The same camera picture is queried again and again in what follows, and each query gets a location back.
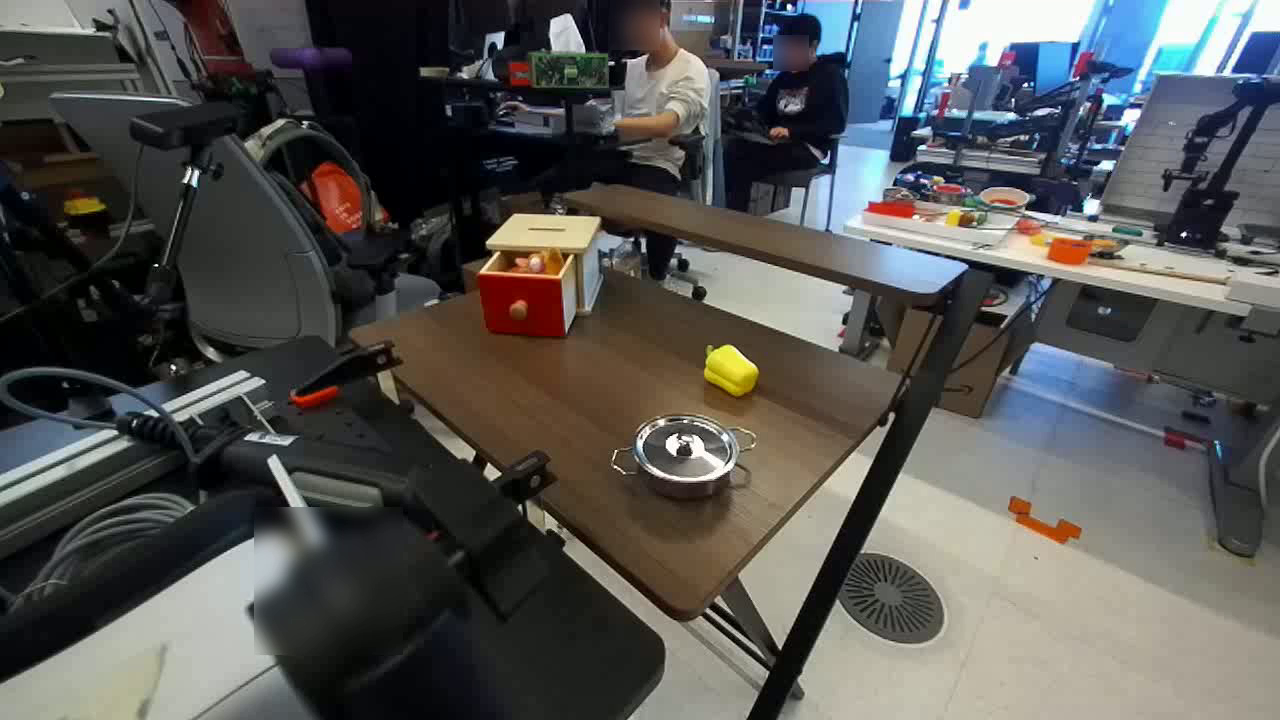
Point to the yellow toy pepper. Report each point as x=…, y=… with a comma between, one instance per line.
x=731, y=370

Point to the black robot arm in background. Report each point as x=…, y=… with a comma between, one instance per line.
x=1207, y=203

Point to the small silver pot with lid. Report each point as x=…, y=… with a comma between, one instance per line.
x=686, y=457

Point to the red wooden box light lid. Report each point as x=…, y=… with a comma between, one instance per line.
x=543, y=272

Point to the dark wooden raised shelf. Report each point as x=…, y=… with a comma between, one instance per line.
x=770, y=242

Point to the person in white shirt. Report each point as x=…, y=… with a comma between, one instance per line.
x=660, y=100

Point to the black metal table leg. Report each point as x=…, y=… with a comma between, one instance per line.
x=909, y=413

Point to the person in black hoodie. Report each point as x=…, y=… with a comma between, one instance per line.
x=801, y=115

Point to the black clamp with red tip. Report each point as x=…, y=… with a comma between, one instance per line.
x=355, y=366

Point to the round floor drain grate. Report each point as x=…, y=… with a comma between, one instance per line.
x=894, y=601

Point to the grey exercise machine orange disc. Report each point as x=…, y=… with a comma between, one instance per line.
x=249, y=262

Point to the white background work table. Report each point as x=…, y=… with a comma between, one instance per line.
x=1142, y=308

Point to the black camera mount foreground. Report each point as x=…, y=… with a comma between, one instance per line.
x=427, y=595

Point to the orange plastic bracket on floor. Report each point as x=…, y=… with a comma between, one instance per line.
x=1035, y=521

